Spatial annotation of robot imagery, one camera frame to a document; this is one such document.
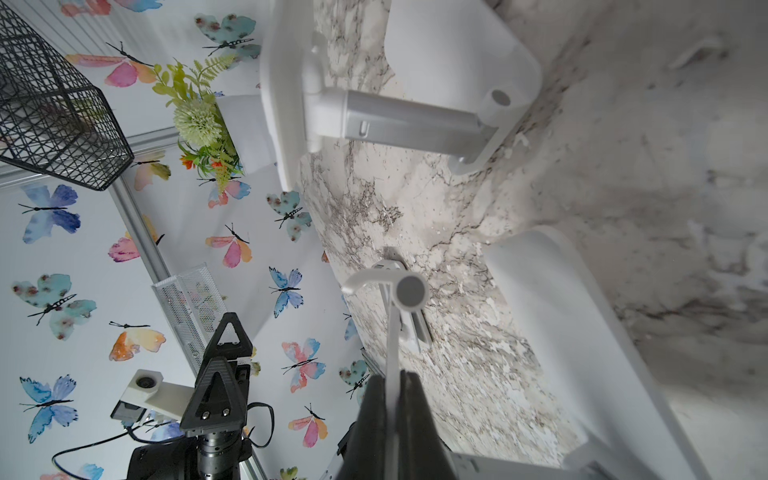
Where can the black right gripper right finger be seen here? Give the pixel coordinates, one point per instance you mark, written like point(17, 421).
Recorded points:
point(421, 452)

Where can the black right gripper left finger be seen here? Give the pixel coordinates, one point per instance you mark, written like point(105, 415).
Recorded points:
point(365, 449)

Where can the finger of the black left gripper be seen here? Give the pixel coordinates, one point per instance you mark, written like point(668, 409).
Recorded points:
point(218, 403)
point(229, 341)

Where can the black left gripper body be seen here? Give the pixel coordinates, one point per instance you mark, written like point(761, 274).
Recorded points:
point(215, 456)

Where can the white grey phone stand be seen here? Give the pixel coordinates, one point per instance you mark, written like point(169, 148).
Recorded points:
point(588, 357)

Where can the white flower pot with plant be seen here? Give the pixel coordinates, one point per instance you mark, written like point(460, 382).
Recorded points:
point(220, 137)

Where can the white mesh wall basket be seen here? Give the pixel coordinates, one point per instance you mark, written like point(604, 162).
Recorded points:
point(193, 307)

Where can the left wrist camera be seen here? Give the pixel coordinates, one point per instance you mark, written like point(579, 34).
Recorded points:
point(147, 393)

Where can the black wire wall basket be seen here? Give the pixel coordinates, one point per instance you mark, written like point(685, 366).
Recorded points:
point(54, 121)

